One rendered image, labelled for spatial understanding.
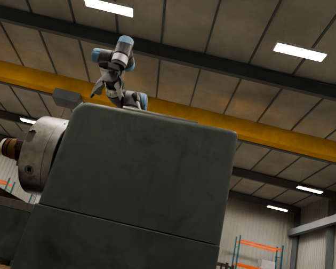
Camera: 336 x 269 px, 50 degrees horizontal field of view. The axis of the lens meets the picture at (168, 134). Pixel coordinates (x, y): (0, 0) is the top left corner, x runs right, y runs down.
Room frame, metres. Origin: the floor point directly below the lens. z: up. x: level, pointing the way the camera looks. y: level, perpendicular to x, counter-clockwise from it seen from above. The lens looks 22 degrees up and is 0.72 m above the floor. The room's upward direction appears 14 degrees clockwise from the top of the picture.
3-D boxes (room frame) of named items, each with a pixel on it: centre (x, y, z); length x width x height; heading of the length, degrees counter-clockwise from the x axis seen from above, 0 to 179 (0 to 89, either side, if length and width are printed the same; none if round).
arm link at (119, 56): (1.49, 0.31, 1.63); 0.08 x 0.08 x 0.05
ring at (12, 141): (1.43, 0.58, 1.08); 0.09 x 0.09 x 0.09; 83
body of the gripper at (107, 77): (1.50, 0.31, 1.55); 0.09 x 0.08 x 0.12; 159
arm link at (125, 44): (1.50, 0.31, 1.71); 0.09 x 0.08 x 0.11; 172
